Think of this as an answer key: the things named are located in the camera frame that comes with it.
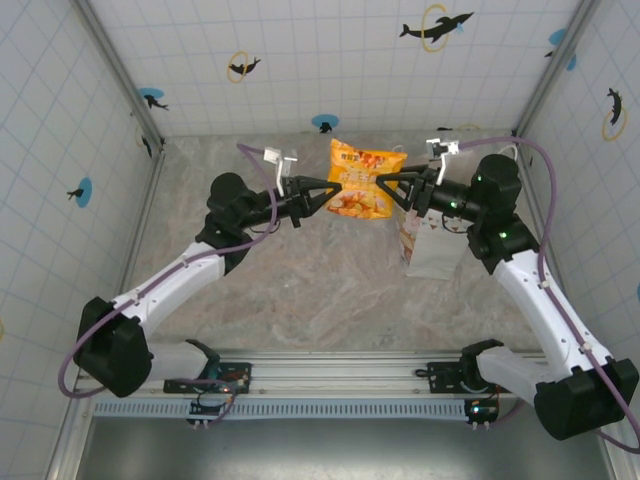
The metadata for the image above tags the yellow chip bag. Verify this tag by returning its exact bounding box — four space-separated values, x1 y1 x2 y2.
323 138 407 221

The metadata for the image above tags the white paper bag with handles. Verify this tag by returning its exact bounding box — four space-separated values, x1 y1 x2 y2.
392 143 520 280

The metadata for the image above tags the penguin blue oval sticker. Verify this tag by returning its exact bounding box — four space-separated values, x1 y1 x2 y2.
310 113 340 135

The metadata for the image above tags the shark blue oval sticker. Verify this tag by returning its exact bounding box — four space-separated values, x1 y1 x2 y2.
137 87 170 112

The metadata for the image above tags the seal blue oval sticker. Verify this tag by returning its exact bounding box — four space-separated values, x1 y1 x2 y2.
66 177 94 209

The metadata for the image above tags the aluminium corner post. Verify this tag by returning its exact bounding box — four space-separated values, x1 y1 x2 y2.
73 0 167 150
513 0 600 140

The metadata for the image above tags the seal yellow ring sticker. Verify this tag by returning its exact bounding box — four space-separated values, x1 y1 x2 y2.
226 49 263 84

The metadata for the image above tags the orca yellow ring sticker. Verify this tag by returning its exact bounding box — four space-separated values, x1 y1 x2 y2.
601 87 629 142

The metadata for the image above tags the dolphin yellow ring sticker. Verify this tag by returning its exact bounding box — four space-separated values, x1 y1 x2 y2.
398 3 475 54

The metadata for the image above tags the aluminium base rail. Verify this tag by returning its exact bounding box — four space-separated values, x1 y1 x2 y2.
74 349 551 401

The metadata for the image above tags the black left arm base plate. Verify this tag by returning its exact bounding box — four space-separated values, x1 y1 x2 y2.
163 362 253 395

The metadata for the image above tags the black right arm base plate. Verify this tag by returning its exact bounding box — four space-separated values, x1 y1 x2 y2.
415 360 471 394

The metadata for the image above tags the white slotted cable duct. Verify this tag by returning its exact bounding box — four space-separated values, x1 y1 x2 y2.
92 399 474 419

